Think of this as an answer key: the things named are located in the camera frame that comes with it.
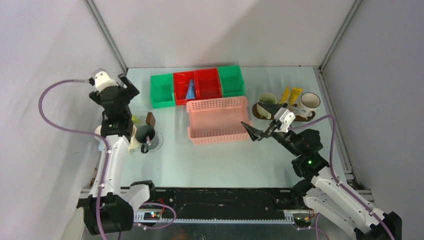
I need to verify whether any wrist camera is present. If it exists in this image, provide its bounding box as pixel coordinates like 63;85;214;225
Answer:
88;68;119;92
273;107;296;133

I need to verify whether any black mug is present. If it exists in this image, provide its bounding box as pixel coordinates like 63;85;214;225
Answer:
135;125;159;154

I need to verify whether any green toothpaste tube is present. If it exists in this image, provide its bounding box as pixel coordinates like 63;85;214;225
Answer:
131;115;141;124

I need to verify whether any pink perforated basket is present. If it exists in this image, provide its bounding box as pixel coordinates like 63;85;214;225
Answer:
186;96;251;145

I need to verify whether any cream mug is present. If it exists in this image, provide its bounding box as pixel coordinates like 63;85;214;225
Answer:
128;126;141;152

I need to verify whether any white mug dark rim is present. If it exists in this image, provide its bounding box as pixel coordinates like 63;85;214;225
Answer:
298;92;321;119

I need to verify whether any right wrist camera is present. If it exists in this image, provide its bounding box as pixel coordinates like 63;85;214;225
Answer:
273;107;296;133

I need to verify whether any red bin with holder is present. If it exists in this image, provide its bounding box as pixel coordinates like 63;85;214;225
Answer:
194;68;222;100

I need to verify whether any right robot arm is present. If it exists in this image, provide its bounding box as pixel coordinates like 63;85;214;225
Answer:
241;103;402;240

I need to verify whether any brown wooden toothbrush holder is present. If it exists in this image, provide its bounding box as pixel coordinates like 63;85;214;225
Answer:
145;111;156;128

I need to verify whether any white toothbrush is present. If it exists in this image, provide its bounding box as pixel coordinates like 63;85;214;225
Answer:
289;105;306;112

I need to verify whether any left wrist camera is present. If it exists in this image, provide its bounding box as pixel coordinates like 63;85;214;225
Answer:
88;68;119;92

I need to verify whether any light green mug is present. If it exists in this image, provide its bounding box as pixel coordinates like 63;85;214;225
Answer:
256;92;277;120

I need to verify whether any green bin far right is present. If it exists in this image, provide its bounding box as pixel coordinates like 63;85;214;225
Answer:
217;65;245;98

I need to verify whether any red bin with toothpaste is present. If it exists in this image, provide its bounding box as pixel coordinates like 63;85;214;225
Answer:
172;70;198;106

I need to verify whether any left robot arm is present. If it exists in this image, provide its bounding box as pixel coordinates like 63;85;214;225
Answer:
77;70;158;237

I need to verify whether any green bin with toothbrushes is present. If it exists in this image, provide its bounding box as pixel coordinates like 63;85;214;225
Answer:
150;73;176;109

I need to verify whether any brown wooden oval tray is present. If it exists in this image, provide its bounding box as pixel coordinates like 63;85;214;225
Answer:
251;103;316;122

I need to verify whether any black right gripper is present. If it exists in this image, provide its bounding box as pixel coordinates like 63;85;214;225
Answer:
241;102;302;157

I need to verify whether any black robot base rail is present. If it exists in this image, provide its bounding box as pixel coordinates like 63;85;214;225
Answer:
136;187;318;223

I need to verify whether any white mug blue handle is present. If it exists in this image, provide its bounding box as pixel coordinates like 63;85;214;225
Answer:
93;127;104;150

